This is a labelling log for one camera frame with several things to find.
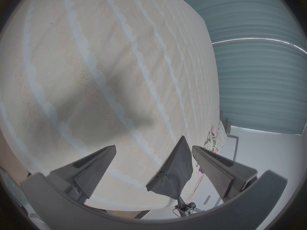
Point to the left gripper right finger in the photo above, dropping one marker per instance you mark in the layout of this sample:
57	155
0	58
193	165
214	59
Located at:
213	171

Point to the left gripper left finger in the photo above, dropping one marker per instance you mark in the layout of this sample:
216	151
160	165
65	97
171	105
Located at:
93	171

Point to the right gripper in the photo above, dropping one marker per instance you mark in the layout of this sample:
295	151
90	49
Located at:
186	207

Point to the black T-shirt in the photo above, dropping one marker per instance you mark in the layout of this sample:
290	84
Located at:
175	171

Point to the bed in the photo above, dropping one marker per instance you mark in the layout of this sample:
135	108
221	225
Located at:
84	68

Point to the purple satin garment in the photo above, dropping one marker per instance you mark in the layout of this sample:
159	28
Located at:
201	169

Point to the white printed pyjama garment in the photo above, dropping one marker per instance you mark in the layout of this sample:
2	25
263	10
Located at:
212	142

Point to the white printed pillow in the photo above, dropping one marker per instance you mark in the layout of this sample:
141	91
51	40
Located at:
221	135

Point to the grey white bedside table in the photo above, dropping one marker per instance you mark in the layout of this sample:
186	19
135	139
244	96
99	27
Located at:
225	122

